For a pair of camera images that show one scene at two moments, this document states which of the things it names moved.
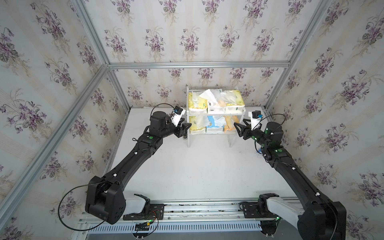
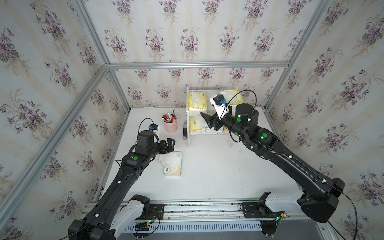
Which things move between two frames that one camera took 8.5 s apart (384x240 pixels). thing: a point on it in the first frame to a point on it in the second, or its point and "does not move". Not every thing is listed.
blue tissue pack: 212,127 does not move
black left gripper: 180,131 to 170,148
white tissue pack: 216,104 to 172,162
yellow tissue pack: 198,124 does not move
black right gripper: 247,130 to 215,121
